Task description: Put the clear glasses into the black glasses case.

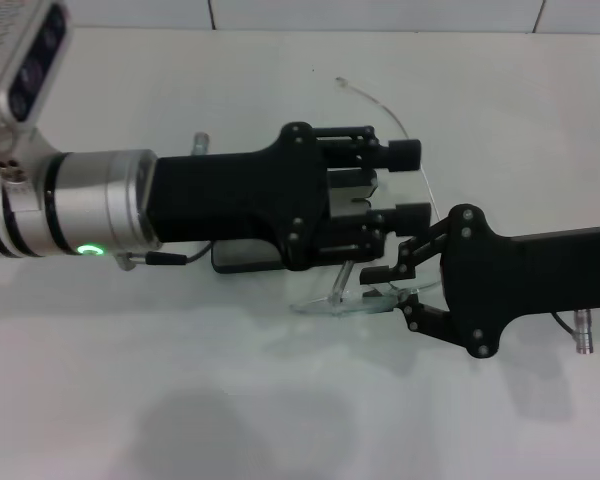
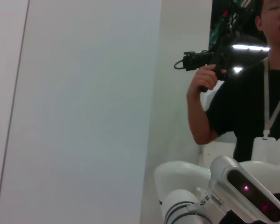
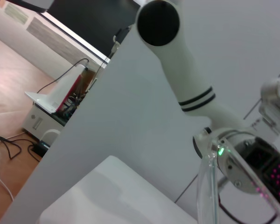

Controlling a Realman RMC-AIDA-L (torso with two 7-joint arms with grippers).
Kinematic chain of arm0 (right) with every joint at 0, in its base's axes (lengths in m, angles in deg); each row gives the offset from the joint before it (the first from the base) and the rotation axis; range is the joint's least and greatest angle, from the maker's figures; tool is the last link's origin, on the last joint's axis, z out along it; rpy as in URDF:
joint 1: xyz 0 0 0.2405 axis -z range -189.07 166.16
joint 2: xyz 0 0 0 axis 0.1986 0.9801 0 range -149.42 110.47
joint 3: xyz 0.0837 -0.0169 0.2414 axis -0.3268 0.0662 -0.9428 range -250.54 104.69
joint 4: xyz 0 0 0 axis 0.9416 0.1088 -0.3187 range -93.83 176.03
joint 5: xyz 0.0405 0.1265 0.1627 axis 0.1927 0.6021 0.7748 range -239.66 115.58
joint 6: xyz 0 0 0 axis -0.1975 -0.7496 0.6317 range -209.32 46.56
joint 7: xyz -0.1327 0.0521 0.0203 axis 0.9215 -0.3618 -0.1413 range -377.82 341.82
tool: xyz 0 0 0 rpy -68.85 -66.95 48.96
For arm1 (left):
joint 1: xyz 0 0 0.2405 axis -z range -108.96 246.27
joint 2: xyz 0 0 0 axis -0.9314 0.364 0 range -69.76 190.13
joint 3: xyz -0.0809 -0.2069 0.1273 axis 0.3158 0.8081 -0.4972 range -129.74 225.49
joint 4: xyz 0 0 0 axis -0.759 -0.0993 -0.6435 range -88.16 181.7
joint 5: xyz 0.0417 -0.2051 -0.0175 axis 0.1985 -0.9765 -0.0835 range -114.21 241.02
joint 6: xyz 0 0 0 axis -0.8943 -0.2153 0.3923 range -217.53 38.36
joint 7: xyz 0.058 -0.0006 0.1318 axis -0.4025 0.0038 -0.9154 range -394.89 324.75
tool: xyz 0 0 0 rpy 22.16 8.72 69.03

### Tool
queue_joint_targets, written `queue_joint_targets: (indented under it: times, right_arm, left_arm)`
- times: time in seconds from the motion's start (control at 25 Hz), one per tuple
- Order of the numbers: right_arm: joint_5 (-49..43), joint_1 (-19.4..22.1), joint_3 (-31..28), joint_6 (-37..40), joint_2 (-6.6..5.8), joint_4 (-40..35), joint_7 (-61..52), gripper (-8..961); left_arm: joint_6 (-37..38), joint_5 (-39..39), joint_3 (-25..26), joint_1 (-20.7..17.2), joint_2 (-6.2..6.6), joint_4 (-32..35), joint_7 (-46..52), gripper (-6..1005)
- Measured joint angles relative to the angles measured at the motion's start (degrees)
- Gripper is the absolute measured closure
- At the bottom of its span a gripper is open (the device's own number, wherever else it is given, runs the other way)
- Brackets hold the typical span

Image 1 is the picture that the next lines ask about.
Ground clear white glasses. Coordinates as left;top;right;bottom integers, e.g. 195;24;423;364
289;75;444;320

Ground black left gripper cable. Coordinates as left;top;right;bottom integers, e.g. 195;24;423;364
113;243;216;274

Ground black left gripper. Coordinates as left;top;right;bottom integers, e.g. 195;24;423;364
145;120;330;273

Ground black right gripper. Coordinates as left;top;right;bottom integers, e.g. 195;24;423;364
359;202;600;361

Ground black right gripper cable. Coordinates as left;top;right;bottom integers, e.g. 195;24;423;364
552;311;578;334

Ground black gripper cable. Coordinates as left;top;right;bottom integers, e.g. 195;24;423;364
552;311;578;334
113;243;216;274

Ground silver right gripper connector stub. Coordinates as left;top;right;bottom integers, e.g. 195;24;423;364
572;308;598;355

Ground black glasses case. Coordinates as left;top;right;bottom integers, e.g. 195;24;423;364
210;167;381;275

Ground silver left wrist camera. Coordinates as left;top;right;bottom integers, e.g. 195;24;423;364
0;0;76;151

